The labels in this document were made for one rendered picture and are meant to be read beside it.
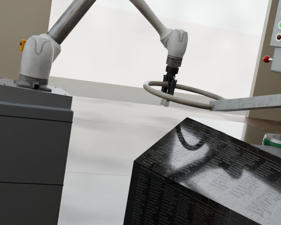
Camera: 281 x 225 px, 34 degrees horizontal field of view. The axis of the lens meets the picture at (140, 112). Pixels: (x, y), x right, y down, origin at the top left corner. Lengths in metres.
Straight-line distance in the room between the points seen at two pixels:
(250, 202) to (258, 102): 0.58
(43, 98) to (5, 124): 0.23
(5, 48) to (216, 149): 6.68
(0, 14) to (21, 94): 6.00
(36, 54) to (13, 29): 5.93
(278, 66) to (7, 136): 1.32
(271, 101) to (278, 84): 8.34
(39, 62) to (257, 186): 1.31
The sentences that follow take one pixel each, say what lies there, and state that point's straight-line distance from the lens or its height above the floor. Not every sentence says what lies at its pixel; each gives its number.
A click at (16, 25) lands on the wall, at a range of 8.40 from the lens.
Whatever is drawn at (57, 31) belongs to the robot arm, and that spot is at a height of 1.18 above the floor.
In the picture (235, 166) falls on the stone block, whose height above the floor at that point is 0.78.
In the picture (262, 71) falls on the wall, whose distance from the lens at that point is 10.15.
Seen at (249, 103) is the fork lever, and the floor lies 1.01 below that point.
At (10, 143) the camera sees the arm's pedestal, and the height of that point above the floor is 0.60.
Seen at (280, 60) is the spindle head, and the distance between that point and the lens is 2.03.
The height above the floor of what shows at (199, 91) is 0.98.
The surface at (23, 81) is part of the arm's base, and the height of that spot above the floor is 0.90.
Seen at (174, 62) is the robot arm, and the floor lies 1.12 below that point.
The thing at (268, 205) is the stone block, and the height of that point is 0.73.
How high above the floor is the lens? 1.20
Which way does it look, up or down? 9 degrees down
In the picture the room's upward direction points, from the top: 9 degrees clockwise
